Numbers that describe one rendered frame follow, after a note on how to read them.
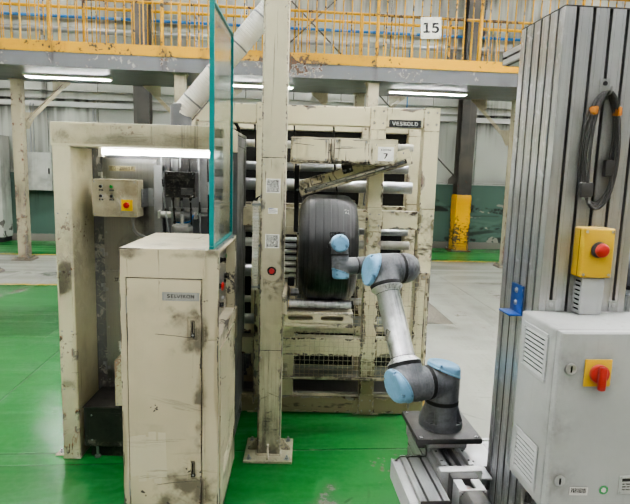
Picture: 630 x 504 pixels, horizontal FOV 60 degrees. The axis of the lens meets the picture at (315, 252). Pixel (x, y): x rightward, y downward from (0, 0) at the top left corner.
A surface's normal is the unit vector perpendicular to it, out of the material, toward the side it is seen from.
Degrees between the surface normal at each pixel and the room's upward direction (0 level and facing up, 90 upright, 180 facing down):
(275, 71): 90
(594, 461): 92
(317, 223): 58
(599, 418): 90
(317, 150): 90
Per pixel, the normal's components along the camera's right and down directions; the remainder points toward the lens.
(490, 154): 0.08, 0.15
